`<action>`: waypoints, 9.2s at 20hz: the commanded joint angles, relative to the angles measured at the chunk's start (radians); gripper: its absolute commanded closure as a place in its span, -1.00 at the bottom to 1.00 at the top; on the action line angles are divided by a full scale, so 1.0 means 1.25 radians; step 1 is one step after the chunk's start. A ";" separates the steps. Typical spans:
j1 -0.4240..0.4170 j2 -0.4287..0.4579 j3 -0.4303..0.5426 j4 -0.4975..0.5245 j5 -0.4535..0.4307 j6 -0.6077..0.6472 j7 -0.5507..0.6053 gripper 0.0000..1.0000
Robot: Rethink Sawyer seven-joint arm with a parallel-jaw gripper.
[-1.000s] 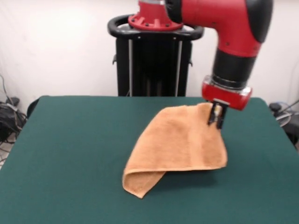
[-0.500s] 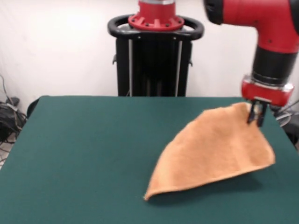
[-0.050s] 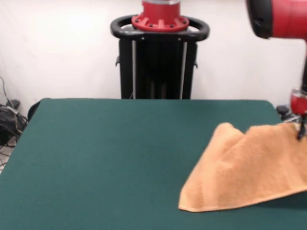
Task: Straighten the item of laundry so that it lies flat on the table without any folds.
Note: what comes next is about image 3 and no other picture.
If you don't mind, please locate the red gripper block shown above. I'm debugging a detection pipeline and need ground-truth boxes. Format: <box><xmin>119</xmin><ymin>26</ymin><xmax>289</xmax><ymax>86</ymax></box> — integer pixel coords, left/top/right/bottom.
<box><xmin>291</xmin><ymin>93</ymin><xmax>307</xmax><ymax>140</ymax></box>

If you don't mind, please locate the orange terry towel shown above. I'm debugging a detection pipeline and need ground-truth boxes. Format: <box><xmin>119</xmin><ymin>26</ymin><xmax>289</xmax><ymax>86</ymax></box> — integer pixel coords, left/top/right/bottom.
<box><xmin>178</xmin><ymin>122</ymin><xmax>307</xmax><ymax>213</ymax></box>

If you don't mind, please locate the dark green table cloth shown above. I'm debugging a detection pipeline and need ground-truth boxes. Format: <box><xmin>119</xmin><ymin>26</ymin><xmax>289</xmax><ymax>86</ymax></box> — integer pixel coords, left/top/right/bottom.
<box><xmin>0</xmin><ymin>97</ymin><xmax>307</xmax><ymax>230</ymax></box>

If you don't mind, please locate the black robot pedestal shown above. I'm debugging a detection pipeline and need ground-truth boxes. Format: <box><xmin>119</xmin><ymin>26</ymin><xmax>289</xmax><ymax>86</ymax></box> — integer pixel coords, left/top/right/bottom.
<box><xmin>110</xmin><ymin>14</ymin><xmax>211</xmax><ymax>100</ymax></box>

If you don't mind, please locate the black cable tangle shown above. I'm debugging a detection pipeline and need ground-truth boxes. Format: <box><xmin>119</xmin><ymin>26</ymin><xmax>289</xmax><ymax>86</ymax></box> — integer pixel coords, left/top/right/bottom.
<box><xmin>0</xmin><ymin>76</ymin><xmax>28</xmax><ymax>148</ymax></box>

